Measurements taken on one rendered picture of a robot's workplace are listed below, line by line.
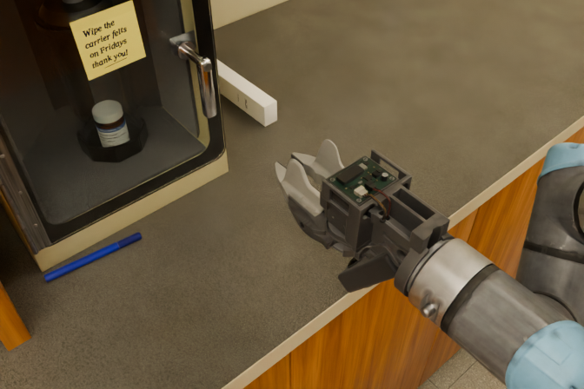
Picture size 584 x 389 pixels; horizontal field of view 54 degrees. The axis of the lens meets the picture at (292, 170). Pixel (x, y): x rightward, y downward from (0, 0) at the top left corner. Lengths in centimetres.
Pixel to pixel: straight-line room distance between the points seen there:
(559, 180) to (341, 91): 61
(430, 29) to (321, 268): 71
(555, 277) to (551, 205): 7
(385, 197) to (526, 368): 18
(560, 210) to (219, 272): 46
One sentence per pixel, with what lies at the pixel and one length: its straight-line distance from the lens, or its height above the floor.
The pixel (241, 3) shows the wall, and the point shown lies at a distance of 139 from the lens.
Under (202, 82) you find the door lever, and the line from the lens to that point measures 74.
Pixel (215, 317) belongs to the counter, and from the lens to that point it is 78.
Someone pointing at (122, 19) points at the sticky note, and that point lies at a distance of 70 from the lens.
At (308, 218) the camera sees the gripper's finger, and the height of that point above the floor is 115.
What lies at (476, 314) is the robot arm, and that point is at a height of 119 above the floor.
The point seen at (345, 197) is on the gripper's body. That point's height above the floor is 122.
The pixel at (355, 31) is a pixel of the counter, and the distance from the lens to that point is 132.
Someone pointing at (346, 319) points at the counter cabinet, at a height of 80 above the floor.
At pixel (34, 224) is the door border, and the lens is 80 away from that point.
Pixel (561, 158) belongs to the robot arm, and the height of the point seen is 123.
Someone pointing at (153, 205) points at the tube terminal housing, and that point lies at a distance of 90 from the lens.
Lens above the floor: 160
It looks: 44 degrees down
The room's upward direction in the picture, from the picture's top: straight up
